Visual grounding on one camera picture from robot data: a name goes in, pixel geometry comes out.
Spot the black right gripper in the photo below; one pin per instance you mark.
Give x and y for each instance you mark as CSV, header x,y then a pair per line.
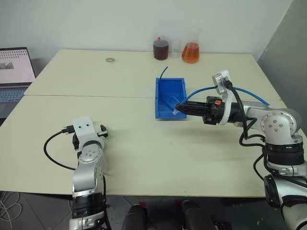
x,y
212,112

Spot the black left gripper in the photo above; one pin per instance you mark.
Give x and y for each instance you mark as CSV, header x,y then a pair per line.
x,y
103,132

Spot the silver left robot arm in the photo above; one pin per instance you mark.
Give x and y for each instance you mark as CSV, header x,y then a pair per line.
x,y
86,175

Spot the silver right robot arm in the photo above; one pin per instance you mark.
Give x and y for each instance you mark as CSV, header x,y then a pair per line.
x,y
278,124

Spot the blue plastic bin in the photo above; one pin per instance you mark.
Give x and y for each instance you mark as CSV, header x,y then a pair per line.
x,y
168,88

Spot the flask with orange liquid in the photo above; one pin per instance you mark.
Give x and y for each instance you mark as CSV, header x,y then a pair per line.
x,y
191,53

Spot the empty clear beaker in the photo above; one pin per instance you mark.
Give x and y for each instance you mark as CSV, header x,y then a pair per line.
x,y
175,49

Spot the beaker with dark brown liquid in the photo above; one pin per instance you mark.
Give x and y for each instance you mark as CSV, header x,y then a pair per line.
x,y
160,50

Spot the dark rounded shape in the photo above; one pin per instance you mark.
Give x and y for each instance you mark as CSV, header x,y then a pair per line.
x,y
135,218
196,215

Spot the grey open laptop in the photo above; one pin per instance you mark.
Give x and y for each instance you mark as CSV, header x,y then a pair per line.
x,y
13,79

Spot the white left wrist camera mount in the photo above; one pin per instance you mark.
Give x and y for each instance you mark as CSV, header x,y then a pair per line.
x,y
84,130

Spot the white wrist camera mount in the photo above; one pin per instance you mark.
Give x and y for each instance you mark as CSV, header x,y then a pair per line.
x,y
224,80
84,130

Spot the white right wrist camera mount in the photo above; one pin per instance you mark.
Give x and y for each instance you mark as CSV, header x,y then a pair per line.
x,y
224,80

